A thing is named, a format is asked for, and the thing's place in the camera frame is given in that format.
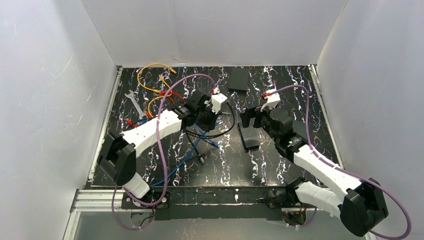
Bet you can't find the blue ethernet cable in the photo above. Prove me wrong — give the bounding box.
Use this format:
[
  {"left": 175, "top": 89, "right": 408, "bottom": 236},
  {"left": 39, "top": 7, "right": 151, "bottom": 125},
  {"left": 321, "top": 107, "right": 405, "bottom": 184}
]
[
  {"left": 193, "top": 123, "right": 220, "bottom": 149},
  {"left": 150, "top": 122, "right": 220, "bottom": 188}
]

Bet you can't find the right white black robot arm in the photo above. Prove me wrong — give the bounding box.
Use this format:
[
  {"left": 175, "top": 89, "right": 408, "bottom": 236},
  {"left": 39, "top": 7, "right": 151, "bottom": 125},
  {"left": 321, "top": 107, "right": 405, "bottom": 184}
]
[{"left": 240, "top": 106, "right": 389, "bottom": 237}]

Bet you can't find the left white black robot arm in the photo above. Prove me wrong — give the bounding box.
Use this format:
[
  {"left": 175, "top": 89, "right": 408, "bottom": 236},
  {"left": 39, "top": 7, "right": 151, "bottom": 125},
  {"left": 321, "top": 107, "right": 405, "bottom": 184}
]
[{"left": 97, "top": 91, "right": 228, "bottom": 200}]

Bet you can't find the black box at back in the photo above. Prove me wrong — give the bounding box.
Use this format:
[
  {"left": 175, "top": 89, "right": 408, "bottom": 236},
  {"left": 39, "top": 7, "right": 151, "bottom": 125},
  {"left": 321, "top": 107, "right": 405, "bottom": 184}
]
[{"left": 228, "top": 67, "right": 250, "bottom": 93}]

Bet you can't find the silver open-end wrench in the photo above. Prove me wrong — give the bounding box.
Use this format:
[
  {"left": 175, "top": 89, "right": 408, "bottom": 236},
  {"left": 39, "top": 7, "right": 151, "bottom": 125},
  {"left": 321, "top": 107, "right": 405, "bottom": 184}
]
[{"left": 124, "top": 90, "right": 147, "bottom": 120}]

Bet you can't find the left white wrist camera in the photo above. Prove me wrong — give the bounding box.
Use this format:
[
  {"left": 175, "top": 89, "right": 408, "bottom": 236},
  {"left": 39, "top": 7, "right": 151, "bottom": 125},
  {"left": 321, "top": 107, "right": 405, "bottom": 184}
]
[{"left": 210, "top": 87, "right": 228, "bottom": 115}]

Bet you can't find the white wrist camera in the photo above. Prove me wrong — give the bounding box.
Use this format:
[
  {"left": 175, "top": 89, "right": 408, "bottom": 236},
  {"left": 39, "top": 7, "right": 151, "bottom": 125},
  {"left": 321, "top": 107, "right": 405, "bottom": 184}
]
[
  {"left": 260, "top": 89, "right": 281, "bottom": 112},
  {"left": 210, "top": 87, "right": 228, "bottom": 115}
]

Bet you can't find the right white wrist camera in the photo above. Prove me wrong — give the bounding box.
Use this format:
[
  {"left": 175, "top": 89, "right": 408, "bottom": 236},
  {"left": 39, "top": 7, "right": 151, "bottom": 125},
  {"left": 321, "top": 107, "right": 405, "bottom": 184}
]
[{"left": 260, "top": 89, "right": 281, "bottom": 112}]

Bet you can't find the red ethernet cable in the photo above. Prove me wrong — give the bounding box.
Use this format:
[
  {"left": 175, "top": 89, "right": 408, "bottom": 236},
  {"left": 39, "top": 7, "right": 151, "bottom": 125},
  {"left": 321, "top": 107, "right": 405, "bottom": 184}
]
[{"left": 125, "top": 89, "right": 185, "bottom": 128}]

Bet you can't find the black ethernet cable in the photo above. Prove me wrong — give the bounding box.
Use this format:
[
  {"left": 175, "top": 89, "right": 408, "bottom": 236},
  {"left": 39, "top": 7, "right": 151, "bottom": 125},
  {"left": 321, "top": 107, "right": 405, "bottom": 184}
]
[{"left": 183, "top": 102, "right": 237, "bottom": 165}]

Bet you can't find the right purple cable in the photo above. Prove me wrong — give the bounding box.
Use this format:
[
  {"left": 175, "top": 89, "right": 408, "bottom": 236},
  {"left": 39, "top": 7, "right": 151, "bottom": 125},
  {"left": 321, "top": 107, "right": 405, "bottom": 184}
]
[{"left": 263, "top": 84, "right": 412, "bottom": 240}]

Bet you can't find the purple cable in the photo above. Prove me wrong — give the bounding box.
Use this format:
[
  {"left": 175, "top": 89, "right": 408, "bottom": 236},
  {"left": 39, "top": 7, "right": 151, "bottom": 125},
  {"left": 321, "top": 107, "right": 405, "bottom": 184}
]
[
  {"left": 111, "top": 73, "right": 220, "bottom": 231},
  {"left": 263, "top": 84, "right": 412, "bottom": 240}
]

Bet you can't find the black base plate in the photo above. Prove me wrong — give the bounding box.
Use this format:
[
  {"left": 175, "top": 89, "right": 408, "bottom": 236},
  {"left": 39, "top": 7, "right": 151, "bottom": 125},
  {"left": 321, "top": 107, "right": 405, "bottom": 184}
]
[{"left": 120, "top": 186, "right": 316, "bottom": 222}]

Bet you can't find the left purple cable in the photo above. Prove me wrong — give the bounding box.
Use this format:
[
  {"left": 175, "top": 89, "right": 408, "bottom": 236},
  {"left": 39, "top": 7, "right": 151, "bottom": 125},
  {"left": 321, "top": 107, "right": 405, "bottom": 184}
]
[{"left": 111, "top": 73, "right": 220, "bottom": 231}]

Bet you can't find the aluminium front rail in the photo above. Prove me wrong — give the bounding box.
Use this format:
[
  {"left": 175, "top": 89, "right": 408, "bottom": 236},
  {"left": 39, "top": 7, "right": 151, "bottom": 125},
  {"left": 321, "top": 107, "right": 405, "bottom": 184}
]
[{"left": 62, "top": 188, "right": 377, "bottom": 240}]

